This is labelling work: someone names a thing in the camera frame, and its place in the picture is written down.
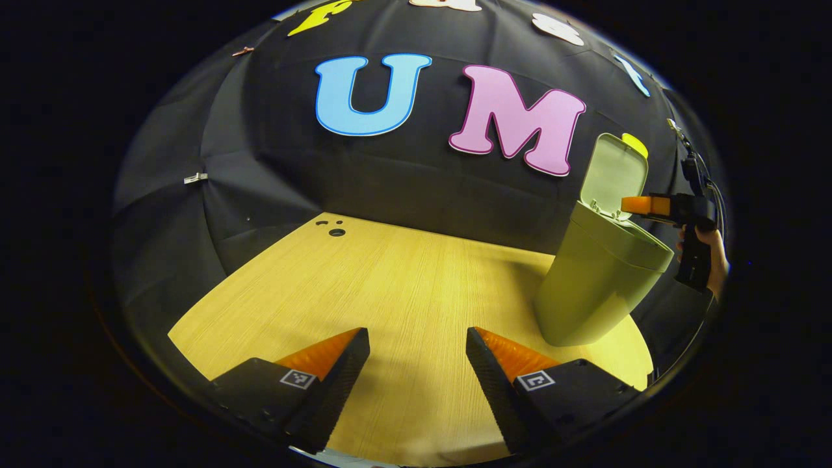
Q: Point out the black backdrop cloth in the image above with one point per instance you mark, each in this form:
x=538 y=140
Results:
x=390 y=175

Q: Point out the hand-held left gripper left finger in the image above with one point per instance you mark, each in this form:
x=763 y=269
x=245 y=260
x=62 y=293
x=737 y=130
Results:
x=341 y=390

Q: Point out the white cloth clip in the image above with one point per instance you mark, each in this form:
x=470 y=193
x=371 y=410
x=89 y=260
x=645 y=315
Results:
x=195 y=177

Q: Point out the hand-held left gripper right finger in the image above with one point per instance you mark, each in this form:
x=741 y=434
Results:
x=497 y=396

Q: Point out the wooden desktop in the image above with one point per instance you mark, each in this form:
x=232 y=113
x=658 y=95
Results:
x=403 y=292

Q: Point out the pale green desktop garbage bin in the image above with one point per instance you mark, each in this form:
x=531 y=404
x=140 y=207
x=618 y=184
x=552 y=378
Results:
x=591 y=286

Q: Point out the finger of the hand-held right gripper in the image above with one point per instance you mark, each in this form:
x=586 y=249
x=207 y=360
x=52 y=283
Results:
x=643 y=205

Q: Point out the copper cloth clip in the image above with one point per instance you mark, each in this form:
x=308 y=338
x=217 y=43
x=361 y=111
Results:
x=243 y=51

